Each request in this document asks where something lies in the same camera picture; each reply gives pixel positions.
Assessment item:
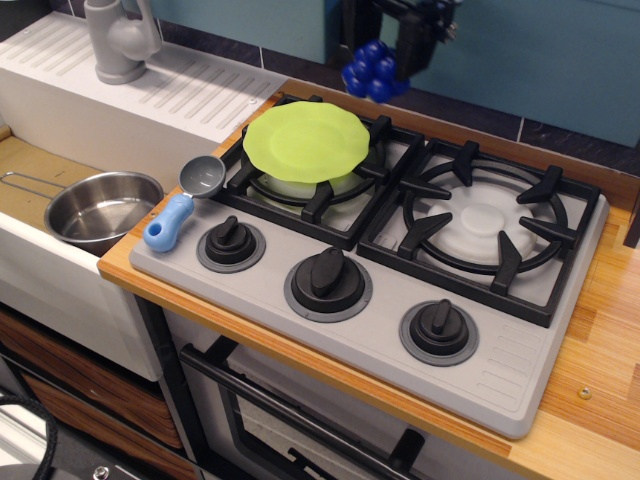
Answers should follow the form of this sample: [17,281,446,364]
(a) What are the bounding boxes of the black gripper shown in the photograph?
[342,0,459,81]

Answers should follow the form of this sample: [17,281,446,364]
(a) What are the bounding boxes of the blue toy blueberry cluster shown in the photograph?
[341,40,410,104]

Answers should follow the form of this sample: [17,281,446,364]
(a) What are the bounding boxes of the green plastic plate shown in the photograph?
[243,101,371,183]

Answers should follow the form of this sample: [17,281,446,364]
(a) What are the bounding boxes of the white toy sink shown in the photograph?
[1,13,284,381]

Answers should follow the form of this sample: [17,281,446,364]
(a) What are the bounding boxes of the stainless steel pot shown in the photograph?
[1,171,164,257]

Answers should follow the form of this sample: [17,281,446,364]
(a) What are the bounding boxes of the black right burner grate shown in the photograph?
[357,139,609,328]

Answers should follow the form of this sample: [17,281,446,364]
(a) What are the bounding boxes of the grey toy stove top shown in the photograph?
[130,96,609,438]

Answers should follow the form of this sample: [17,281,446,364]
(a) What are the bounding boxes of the black middle stove knob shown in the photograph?
[284,247,373,323]

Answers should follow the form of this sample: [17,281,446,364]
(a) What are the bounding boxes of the black stove knob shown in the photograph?
[284,247,373,323]
[197,215,266,274]
[399,299,480,367]

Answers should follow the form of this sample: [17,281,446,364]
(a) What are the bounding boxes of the grey toy faucet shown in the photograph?
[84,0,162,85]

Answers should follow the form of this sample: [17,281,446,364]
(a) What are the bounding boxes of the black left stove knob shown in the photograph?
[197,215,266,274]

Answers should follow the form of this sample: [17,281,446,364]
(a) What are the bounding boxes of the black right stove knob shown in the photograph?
[399,299,480,367]

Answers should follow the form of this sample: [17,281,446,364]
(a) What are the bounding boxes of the wooden drawer fronts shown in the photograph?
[1,305,196,479]

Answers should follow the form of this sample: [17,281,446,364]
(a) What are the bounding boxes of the grey spoon blue handle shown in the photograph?
[143,155,226,253]

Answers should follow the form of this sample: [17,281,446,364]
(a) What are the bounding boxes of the oven door with handle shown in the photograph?
[175,334,517,479]

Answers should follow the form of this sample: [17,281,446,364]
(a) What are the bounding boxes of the black braided cable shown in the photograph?
[0,394,60,474]

